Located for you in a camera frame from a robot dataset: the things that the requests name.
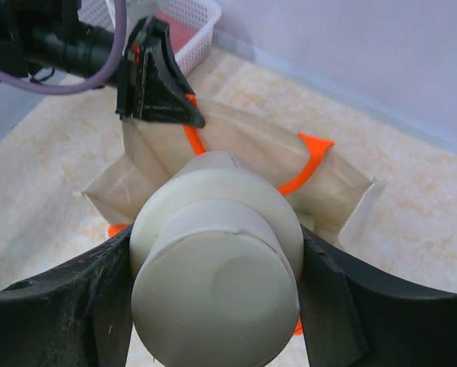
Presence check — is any green bottle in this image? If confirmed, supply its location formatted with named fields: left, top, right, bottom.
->
left=297, top=213, right=315, bottom=231

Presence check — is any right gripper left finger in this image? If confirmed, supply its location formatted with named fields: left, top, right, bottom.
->
left=0, top=227, right=133, bottom=366

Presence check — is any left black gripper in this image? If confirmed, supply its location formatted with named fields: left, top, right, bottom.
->
left=0, top=1, right=206, bottom=128

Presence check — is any white bottle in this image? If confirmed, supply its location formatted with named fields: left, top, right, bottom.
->
left=130, top=151, right=303, bottom=366

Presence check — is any canvas bag with orange handles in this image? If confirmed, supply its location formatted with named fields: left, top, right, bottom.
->
left=85, top=99, right=386, bottom=249

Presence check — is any white plastic basket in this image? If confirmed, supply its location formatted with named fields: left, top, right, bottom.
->
left=75, top=0, right=222, bottom=77

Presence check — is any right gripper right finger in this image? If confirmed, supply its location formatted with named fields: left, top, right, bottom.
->
left=299, top=229, right=457, bottom=366

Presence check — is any red folded cloth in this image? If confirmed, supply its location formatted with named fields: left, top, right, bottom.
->
left=154, top=11, right=197, bottom=54

